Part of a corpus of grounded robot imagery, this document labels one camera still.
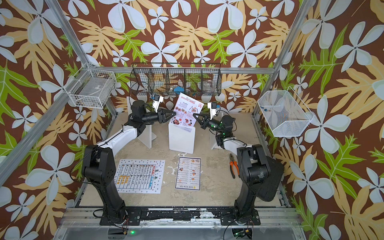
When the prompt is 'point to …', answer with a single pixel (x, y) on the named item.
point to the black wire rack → (154, 79)
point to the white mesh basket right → (286, 114)
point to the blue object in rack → (178, 89)
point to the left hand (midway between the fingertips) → (174, 111)
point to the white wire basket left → (90, 87)
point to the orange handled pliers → (232, 162)
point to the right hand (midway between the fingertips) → (193, 116)
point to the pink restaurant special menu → (185, 109)
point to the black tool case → (266, 189)
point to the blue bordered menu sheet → (188, 173)
